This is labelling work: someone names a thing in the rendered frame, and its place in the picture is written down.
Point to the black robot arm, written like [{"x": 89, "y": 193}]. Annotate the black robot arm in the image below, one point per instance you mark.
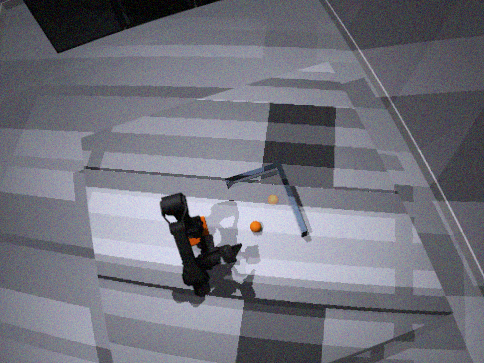
[{"x": 185, "y": 228}]

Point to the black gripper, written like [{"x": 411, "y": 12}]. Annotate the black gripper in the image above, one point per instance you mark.
[{"x": 226, "y": 252}]

